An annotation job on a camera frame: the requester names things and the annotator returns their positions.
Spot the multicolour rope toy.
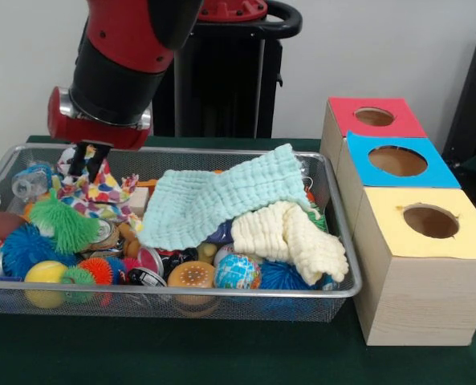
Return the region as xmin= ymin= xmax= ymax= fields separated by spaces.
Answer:
xmin=55 ymin=146 xmax=144 ymax=234

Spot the globe print ball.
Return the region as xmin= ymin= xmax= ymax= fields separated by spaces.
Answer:
xmin=213 ymin=253 xmax=262 ymax=290

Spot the small brown football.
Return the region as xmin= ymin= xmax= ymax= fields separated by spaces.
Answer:
xmin=0 ymin=212 xmax=28 ymax=241

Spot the lime green spiky ball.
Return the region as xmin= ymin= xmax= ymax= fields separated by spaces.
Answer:
xmin=29 ymin=188 xmax=101 ymax=256

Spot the burger squeeze toy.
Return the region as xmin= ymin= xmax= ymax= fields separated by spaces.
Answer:
xmin=167 ymin=260 xmax=217 ymax=318

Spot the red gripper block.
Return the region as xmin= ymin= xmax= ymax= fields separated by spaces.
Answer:
xmin=47 ymin=85 xmax=153 ymax=181

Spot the blue spiky ball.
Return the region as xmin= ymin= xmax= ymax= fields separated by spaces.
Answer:
xmin=0 ymin=223 xmax=78 ymax=280

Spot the plain wooden block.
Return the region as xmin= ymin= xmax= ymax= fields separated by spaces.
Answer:
xmin=129 ymin=186 xmax=150 ymax=220

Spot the cream waffle cloth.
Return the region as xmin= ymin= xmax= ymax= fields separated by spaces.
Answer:
xmin=231 ymin=200 xmax=349 ymax=286

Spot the shallow clear mesh bin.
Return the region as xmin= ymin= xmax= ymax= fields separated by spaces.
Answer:
xmin=0 ymin=144 xmax=363 ymax=324

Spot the mint green waffle cloth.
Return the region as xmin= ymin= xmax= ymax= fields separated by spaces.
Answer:
xmin=136 ymin=143 xmax=323 ymax=249

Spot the wooden box with three holes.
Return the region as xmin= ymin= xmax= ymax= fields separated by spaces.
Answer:
xmin=319 ymin=96 xmax=476 ymax=347

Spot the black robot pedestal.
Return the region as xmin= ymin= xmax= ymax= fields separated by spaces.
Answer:
xmin=151 ymin=0 xmax=303 ymax=140

